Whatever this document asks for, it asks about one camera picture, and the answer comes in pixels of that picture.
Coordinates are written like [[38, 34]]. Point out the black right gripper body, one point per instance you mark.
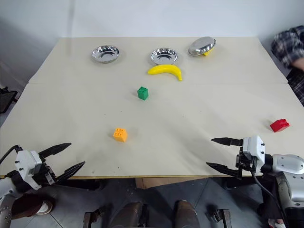
[[244, 161]]

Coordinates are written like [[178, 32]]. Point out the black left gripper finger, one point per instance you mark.
[[55, 149], [71, 169]]

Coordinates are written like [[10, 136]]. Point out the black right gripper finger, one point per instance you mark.
[[221, 168], [226, 141]]

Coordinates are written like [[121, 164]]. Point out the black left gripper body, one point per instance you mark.
[[47, 172]]

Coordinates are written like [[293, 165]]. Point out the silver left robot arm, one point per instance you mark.
[[6, 192]]

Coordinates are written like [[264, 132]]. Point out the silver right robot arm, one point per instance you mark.
[[288, 175]]

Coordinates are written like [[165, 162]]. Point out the dark red shoe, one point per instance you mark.
[[33, 206]]

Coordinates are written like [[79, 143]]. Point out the red toy block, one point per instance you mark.
[[279, 125]]

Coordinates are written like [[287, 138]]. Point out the brown cardboard box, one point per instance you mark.
[[166, 182]]

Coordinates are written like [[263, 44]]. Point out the dark rounded shape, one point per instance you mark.
[[131, 215], [186, 215]]

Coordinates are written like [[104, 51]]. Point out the orange-yellow toy block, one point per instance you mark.
[[120, 135]]

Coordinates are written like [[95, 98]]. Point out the white shoe tip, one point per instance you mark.
[[275, 223]]

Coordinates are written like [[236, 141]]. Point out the black folding stand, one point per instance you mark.
[[6, 98]]

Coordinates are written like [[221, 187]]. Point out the yellow object under bowl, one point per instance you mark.
[[208, 53]]

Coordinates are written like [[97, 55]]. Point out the yellow plastic banana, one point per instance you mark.
[[166, 70]]

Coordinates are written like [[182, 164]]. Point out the green toy block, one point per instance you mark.
[[143, 93]]

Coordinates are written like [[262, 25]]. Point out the tilted steel bowl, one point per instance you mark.
[[202, 46]]

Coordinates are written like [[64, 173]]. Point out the round steel bowl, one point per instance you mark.
[[105, 54], [164, 56]]

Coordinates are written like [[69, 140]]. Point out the person in plaid shirt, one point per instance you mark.
[[287, 45]]

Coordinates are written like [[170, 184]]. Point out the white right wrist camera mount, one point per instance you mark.
[[255, 149]]

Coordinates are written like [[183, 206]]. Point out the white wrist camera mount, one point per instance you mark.
[[27, 166], [255, 149]]

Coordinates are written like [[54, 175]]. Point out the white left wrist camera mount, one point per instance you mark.
[[27, 166]]

